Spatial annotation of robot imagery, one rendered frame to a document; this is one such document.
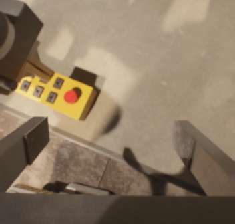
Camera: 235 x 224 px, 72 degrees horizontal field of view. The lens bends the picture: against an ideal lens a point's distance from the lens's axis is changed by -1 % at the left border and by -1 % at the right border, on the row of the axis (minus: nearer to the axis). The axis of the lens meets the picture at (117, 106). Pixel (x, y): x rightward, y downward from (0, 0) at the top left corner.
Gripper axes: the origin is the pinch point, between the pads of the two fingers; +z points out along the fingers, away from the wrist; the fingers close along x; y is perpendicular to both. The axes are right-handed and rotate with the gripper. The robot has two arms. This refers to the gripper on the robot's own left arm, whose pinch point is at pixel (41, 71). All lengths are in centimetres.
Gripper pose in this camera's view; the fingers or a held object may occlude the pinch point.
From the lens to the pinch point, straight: 38.8
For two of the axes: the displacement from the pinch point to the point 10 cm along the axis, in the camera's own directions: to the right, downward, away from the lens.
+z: 0.9, 1.4, 9.9
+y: 9.1, 3.9, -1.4
